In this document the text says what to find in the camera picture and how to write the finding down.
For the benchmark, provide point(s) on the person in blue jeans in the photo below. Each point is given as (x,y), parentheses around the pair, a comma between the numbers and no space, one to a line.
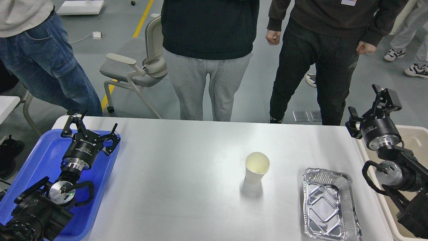
(35,48)

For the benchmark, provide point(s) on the right floor metal plate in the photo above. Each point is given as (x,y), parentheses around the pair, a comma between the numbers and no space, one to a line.
(316,116)

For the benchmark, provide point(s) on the blue plastic tray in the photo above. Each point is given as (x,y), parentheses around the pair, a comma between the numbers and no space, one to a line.
(45,160)

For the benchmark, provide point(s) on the white paper cup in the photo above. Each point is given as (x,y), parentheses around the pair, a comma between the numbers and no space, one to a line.
(257,165)

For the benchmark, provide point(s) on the white power adapter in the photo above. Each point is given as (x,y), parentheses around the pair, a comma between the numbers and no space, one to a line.
(96,35)

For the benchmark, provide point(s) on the person in grey sweatpants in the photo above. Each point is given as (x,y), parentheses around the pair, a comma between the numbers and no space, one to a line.
(208,38)

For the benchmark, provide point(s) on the grey office chair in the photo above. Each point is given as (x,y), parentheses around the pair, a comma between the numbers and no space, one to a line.
(138,64)

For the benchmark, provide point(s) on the person in black trousers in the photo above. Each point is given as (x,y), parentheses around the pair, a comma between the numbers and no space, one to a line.
(330,34)

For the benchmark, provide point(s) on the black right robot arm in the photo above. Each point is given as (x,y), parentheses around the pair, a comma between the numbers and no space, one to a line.
(400,175)

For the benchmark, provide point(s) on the black shoe at left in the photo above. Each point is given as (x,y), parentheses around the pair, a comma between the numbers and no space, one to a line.
(9,150)

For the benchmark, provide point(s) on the beige plastic bin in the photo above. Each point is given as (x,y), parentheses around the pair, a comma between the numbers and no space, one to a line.
(397,174)

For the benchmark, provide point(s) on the white flat board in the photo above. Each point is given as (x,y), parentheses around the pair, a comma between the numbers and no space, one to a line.
(81,7)

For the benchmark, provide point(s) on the aluminium foil tray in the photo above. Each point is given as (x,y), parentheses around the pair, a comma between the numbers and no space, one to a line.
(329,210)

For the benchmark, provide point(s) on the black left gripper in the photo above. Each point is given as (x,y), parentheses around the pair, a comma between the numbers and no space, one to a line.
(83,149)

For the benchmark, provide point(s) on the white side table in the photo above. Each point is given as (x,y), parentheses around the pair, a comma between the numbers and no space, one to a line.
(7,104)

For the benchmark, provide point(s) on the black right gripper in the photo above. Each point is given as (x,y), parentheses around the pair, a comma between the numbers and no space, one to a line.
(377,132)

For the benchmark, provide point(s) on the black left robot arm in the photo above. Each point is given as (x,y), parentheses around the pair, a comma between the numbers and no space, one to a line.
(57,192)

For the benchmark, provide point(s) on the left floor metal plate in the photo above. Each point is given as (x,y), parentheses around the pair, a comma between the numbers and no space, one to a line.
(300,116)

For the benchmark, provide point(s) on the floor metal plate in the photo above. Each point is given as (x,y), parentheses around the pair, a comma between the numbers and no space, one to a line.
(300,116)
(316,116)

